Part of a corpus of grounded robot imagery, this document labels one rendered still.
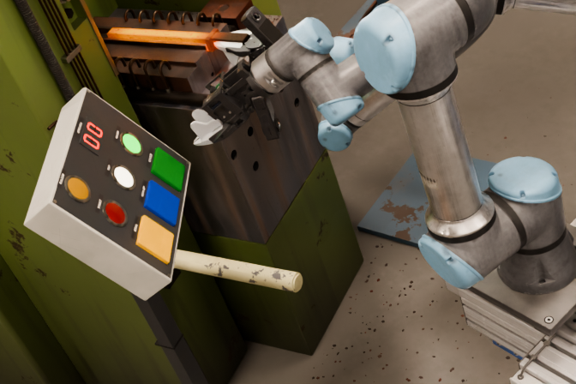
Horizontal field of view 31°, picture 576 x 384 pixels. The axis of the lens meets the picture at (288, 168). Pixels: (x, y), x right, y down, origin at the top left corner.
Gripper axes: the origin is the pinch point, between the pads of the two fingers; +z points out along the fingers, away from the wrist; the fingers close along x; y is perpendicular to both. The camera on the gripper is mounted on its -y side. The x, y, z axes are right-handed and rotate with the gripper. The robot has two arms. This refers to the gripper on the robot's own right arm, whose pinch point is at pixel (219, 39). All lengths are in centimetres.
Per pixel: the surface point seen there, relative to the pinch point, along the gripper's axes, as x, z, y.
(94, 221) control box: -69, -18, -12
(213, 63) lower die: -2.5, 2.6, 5.5
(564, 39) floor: 138, -33, 100
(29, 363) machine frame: -55, 62, 76
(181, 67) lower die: -8.8, 6.7, 2.0
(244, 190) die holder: -15.5, -3.4, 34.3
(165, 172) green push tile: -46.0, -14.1, -1.9
